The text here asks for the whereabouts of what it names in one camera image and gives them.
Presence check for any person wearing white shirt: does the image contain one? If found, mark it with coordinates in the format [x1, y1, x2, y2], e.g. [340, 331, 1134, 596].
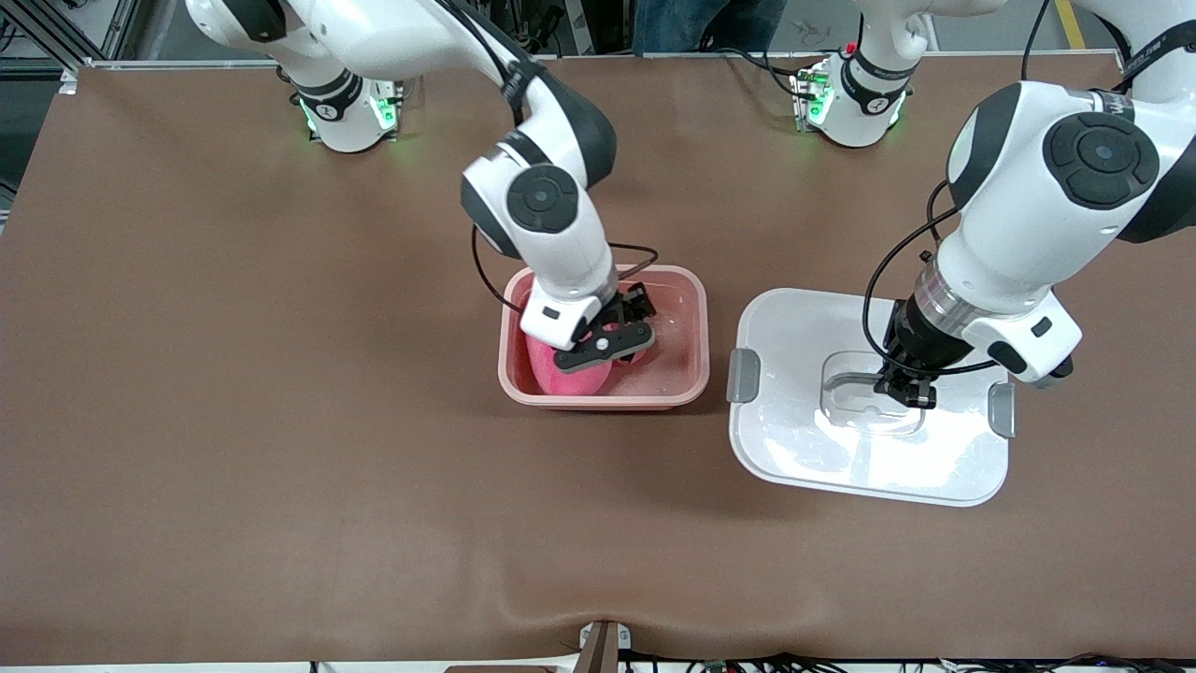
[634, 0, 788, 54]

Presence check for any pink plush toy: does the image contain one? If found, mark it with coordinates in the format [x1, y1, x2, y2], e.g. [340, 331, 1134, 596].
[525, 322, 646, 398]

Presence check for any aluminium frame profile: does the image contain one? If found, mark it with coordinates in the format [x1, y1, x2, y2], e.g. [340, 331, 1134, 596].
[0, 0, 141, 76]

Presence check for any white plastic box lid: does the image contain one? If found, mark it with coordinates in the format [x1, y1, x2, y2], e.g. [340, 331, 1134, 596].
[728, 288, 1017, 508]

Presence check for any black arm base cable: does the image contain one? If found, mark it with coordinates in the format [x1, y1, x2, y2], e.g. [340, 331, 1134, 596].
[715, 45, 814, 99]

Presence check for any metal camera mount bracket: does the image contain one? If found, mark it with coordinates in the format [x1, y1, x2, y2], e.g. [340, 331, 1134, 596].
[577, 620, 633, 673]

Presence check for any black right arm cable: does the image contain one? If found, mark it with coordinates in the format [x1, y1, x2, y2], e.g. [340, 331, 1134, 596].
[470, 224, 661, 309]

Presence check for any pink plastic box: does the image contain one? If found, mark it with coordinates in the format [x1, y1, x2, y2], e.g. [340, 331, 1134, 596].
[498, 265, 711, 412]

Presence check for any clear lid handle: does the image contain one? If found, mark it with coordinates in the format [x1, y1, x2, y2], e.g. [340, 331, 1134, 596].
[825, 370, 900, 395]

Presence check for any brown table mat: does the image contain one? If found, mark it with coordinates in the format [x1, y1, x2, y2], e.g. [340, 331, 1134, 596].
[0, 56, 1196, 666]

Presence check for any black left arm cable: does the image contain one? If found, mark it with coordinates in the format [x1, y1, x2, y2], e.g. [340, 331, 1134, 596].
[862, 180, 996, 377]

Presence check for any grey lid latch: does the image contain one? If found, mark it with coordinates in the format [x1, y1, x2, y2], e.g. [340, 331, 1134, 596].
[988, 381, 1017, 439]
[727, 348, 761, 404]

